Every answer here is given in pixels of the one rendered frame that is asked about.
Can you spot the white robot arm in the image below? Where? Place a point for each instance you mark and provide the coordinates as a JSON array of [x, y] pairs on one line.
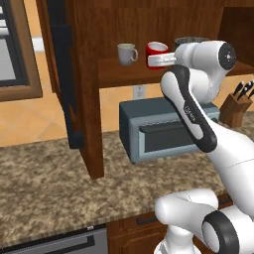
[[231, 155]]

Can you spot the wooden knife block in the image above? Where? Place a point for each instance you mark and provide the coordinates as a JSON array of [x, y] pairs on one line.
[[233, 110]]

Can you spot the wooden-framed window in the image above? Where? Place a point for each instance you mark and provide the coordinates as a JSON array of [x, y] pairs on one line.
[[16, 49]]

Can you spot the grey dishwasher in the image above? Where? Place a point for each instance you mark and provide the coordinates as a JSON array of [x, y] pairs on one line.
[[59, 243]]

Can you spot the white wall outlet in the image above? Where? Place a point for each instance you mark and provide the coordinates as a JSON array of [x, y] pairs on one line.
[[139, 91]]

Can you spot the dark-faced wooden cabinet door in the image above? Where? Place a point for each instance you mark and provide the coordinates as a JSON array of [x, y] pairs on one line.
[[63, 66]]

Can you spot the blue-grey toaster oven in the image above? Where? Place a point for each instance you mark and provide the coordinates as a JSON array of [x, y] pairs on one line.
[[155, 132]]

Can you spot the wooden drawer front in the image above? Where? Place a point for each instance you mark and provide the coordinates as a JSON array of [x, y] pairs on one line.
[[132, 222]]

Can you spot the wooden base cabinet door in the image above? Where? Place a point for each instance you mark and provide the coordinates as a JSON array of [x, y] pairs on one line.
[[135, 243]]

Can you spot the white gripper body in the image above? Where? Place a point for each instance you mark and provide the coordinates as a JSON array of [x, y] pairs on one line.
[[158, 60]]

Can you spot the wooden wall cabinet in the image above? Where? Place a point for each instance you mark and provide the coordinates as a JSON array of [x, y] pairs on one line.
[[132, 26]]

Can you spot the white mug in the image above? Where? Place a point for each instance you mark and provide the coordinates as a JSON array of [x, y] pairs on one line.
[[125, 54]]

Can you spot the red mug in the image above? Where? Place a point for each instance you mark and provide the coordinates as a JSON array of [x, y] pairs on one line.
[[155, 49]]

